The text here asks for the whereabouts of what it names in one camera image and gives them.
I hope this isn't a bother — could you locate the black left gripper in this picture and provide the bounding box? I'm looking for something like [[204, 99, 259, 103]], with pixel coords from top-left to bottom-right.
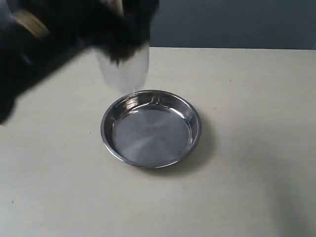
[[76, 0, 159, 64]]

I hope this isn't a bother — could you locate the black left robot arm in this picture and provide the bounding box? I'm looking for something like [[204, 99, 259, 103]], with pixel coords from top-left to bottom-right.
[[0, 0, 159, 123]]

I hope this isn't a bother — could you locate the round stainless steel plate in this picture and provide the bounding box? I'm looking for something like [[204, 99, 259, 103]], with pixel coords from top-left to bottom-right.
[[100, 90, 202, 169]]

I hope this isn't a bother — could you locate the clear plastic shaker bottle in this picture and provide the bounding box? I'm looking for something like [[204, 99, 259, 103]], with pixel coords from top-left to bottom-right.
[[95, 43, 150, 94]]

